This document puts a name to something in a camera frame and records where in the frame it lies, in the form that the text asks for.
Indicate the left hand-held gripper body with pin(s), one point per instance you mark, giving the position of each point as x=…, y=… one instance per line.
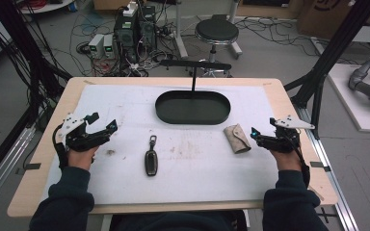
x=80, y=139

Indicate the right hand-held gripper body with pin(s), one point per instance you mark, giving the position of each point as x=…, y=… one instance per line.
x=282, y=141

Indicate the beige key pouch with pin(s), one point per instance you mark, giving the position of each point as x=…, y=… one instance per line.
x=237, y=139

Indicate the black car key fob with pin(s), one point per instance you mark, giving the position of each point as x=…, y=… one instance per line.
x=151, y=160

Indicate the black oval tray with hanger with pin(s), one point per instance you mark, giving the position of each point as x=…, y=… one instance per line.
x=192, y=110

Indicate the person's left hand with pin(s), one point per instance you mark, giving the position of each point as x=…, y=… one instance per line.
x=81, y=159

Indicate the person's right hand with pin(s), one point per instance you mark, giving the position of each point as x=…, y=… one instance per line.
x=287, y=160

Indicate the black tape piece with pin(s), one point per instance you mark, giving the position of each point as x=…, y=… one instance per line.
x=32, y=166
x=319, y=165

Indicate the grey power supply unit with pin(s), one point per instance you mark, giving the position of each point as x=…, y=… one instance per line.
x=109, y=46
x=96, y=45

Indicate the wooden table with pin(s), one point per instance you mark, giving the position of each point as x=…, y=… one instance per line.
x=29, y=195

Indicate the white table mat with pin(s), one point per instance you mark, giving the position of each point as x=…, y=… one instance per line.
x=192, y=179

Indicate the white floor board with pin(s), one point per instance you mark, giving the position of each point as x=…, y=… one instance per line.
x=359, y=112

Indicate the white table leg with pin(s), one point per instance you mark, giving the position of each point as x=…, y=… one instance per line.
x=235, y=45
x=179, y=35

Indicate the black computer tower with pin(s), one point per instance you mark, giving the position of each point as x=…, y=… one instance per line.
x=147, y=29
x=126, y=35

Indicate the black round stool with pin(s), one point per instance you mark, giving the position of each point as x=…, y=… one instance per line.
x=216, y=31

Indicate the white power strip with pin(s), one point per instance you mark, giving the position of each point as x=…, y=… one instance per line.
x=130, y=9

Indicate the person's dark clothed body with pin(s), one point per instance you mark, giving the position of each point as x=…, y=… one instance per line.
x=176, y=223

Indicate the brown cardboard box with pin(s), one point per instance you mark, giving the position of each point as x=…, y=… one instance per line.
x=327, y=16

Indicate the round white table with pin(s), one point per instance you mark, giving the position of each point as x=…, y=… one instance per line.
x=45, y=6

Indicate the aluminium rail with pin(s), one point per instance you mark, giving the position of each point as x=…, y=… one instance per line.
x=334, y=183
x=3, y=173

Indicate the black frame post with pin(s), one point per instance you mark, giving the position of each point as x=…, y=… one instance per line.
x=337, y=51

